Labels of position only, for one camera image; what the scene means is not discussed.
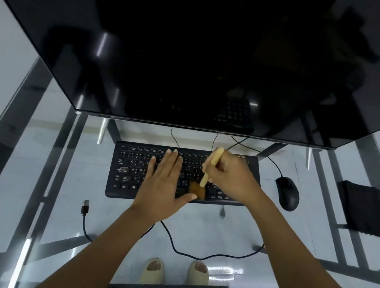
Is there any person's left hand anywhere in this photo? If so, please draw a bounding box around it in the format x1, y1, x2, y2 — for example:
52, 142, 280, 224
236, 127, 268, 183
129, 145, 202, 230

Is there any person's right hand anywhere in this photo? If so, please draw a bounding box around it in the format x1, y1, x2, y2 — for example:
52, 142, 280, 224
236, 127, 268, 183
199, 147, 265, 206

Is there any wooden handle cleaning brush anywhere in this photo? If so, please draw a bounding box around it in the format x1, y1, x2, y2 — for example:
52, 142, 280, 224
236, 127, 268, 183
188, 144, 226, 202

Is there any black computer keyboard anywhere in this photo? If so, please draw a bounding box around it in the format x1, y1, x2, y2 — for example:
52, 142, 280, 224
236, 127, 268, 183
105, 140, 264, 212

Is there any person's left forearm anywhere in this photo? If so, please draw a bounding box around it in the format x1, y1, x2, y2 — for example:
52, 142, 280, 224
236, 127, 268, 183
33, 198, 157, 288

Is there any person's right forearm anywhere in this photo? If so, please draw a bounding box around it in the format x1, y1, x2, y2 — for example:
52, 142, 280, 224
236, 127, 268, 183
230, 190, 380, 288

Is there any beige slipper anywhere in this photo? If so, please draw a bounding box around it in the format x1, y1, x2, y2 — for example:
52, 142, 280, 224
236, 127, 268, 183
185, 259, 211, 287
139, 256, 167, 286

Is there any black computer mouse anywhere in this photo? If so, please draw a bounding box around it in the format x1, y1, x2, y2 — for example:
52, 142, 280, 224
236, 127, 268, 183
272, 176, 302, 213

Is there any large black monitor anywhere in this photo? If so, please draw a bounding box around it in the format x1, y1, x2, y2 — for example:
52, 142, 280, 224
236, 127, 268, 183
0, 0, 380, 155

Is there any black folded cloth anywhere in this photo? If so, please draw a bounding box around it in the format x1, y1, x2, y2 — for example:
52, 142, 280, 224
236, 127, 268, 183
335, 180, 380, 240

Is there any long black cable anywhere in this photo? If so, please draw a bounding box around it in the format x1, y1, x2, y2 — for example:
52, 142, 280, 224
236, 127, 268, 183
139, 219, 267, 266

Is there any black mouse cable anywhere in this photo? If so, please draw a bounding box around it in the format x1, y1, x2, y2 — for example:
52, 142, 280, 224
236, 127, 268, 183
227, 136, 287, 178

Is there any black cable with flat plug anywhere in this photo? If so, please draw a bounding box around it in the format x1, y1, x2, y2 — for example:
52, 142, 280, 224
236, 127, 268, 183
78, 199, 99, 241

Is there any grey metal table frame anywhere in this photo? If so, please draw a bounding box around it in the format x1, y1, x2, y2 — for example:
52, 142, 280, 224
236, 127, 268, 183
0, 54, 380, 288

